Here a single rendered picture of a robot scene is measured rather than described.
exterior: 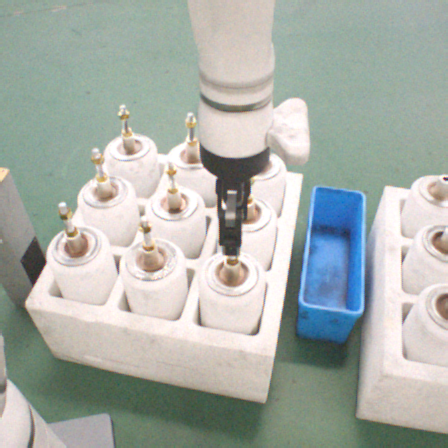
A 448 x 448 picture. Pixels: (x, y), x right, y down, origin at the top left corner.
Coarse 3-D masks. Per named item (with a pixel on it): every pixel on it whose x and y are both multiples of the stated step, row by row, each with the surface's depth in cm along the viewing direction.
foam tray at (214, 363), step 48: (288, 192) 89; (288, 240) 81; (48, 288) 74; (192, 288) 74; (48, 336) 79; (96, 336) 74; (144, 336) 70; (192, 336) 69; (240, 336) 69; (192, 384) 80; (240, 384) 76
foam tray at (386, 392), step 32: (384, 192) 90; (384, 224) 84; (384, 256) 79; (384, 288) 75; (384, 320) 71; (384, 352) 67; (384, 384) 67; (416, 384) 65; (384, 416) 75; (416, 416) 73
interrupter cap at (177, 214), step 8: (160, 192) 78; (184, 192) 78; (192, 192) 78; (152, 200) 77; (160, 200) 77; (184, 200) 77; (192, 200) 77; (152, 208) 75; (160, 208) 76; (168, 208) 76; (176, 208) 76; (184, 208) 76; (192, 208) 76; (160, 216) 74; (168, 216) 74; (176, 216) 74; (184, 216) 74
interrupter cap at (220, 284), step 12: (216, 264) 68; (240, 264) 68; (252, 264) 68; (216, 276) 67; (240, 276) 67; (252, 276) 67; (216, 288) 65; (228, 288) 65; (240, 288) 65; (252, 288) 65
